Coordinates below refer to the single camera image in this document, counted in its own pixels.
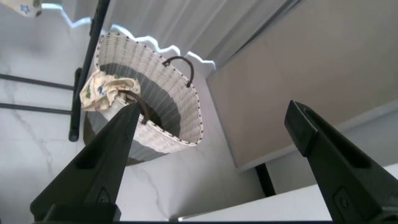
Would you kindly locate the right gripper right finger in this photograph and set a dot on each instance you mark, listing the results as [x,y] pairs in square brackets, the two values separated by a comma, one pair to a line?
[348,174]

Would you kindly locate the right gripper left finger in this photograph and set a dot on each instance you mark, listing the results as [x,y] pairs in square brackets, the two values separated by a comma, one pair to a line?
[96,168]

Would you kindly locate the cream printed garment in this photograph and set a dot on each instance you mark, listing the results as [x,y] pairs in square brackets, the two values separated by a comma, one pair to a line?
[21,7]
[99,90]

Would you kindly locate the white laundry basket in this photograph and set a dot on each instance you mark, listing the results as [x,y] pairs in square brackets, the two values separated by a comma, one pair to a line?
[174,102]

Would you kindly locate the black clothes rack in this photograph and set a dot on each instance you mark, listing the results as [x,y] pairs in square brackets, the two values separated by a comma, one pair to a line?
[90,46]

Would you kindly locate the white curtain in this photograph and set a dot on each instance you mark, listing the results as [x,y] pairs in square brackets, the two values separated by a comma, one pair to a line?
[186,21]

